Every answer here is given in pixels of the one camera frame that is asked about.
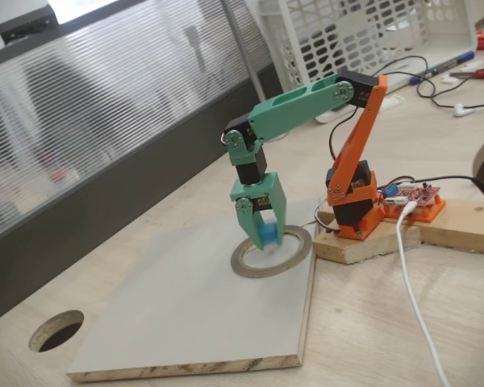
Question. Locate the black webcam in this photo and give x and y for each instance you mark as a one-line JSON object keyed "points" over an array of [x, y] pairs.
{"points": [[28, 22]]}

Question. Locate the white plastic basket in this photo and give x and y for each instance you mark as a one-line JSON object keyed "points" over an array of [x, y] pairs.
{"points": [[447, 24]]}

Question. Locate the blue cube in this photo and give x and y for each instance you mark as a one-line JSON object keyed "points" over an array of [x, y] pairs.
{"points": [[268, 235]]}

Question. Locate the ribbed translucent desk partition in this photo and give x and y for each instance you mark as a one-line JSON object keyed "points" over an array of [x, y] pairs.
{"points": [[105, 121]]}

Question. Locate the blue marker pen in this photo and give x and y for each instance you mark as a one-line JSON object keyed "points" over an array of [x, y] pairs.
{"points": [[447, 64]]}

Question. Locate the white round object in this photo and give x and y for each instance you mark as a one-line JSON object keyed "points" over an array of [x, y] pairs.
{"points": [[326, 117]]}

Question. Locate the white earbud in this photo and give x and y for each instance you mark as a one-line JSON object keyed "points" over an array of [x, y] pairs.
{"points": [[460, 110]]}

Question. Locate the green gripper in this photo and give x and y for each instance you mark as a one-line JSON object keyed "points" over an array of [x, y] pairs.
{"points": [[267, 193]]}

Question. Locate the grey cardboard sheet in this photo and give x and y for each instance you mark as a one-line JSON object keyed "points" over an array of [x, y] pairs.
{"points": [[185, 302]]}

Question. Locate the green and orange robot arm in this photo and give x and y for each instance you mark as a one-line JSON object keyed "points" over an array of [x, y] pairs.
{"points": [[298, 109]]}

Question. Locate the wooden arm base blocks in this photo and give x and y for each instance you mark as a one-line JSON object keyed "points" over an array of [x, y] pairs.
{"points": [[371, 242]]}

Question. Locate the red controller board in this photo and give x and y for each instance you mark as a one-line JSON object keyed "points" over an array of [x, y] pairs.
{"points": [[415, 193]]}

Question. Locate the small white block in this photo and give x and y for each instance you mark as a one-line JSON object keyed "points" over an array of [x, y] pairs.
{"points": [[450, 79]]}

